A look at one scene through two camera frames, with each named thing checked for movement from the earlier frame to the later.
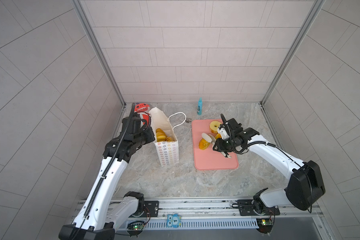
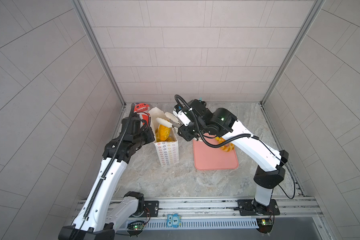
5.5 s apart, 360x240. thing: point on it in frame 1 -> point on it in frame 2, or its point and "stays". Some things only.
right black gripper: x=219 y=147 -> x=184 y=133
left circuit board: x=136 y=226 stays
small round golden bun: x=203 y=144 -> x=162 y=133
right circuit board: x=265 y=225 stays
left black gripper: x=149 y=133 stays
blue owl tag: x=173 y=220 stays
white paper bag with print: x=165 y=137 stays
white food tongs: x=210 y=138 -> x=171 y=121
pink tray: x=208 y=159 stays
